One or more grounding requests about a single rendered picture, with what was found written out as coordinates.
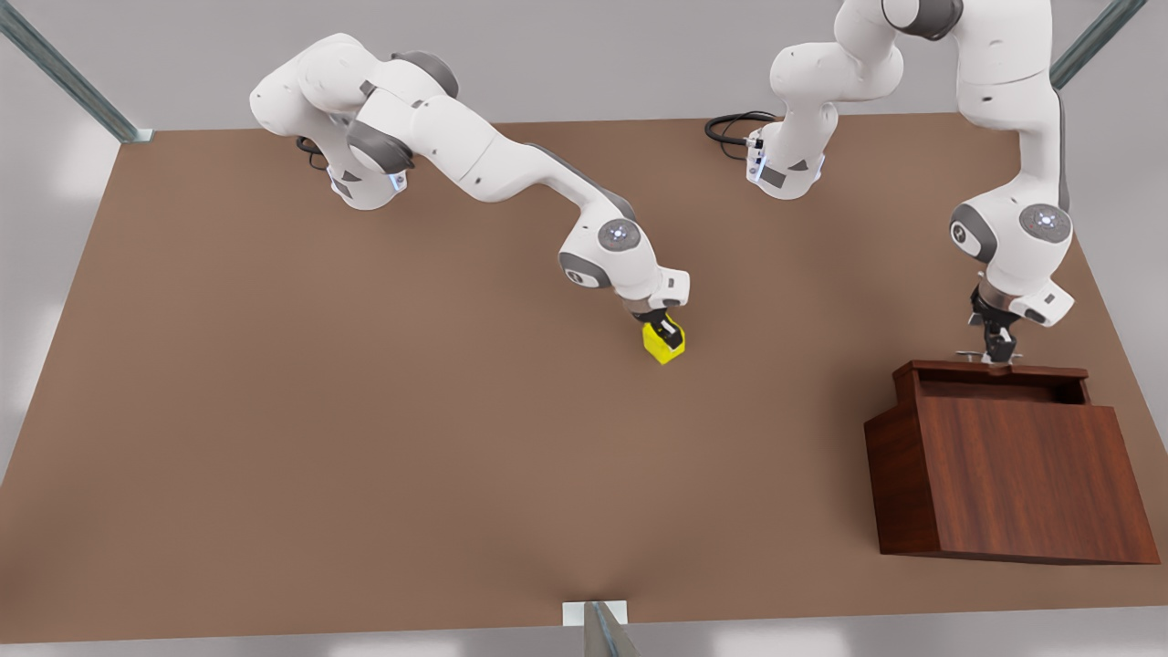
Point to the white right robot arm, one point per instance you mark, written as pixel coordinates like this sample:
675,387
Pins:
474,160

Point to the silver frame post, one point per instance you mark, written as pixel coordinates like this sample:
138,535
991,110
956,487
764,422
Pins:
68,75
604,628
1090,41

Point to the brown wooden drawer cabinet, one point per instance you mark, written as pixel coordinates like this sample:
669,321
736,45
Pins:
1013,470

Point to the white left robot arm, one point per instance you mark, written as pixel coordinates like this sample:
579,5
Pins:
1004,82

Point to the yellow square block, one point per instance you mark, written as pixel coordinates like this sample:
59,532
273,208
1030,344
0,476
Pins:
659,347

